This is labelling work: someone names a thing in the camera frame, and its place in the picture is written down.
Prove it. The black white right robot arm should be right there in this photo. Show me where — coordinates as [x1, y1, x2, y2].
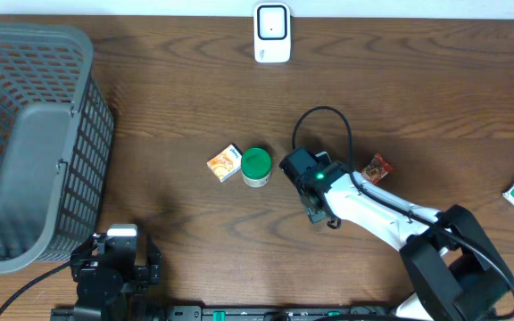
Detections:
[285, 156, 514, 320]

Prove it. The orange chocolate bar wrapper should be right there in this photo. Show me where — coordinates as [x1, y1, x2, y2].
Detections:
[361, 153, 394, 185]

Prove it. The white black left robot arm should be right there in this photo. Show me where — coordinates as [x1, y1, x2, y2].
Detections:
[70, 234, 162, 320]

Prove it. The white barcode scanner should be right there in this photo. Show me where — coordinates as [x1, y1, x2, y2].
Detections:
[253, 2, 292, 63]

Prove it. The green lid jar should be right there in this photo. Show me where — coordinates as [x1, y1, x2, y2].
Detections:
[241, 147, 272, 187]

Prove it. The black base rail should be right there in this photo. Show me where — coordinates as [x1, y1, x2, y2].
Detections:
[50, 304, 401, 321]

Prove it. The small orange box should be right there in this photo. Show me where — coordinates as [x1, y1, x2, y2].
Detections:
[207, 144, 243, 183]

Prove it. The grey plastic mesh basket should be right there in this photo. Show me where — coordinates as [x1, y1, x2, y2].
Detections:
[0, 22, 114, 274]

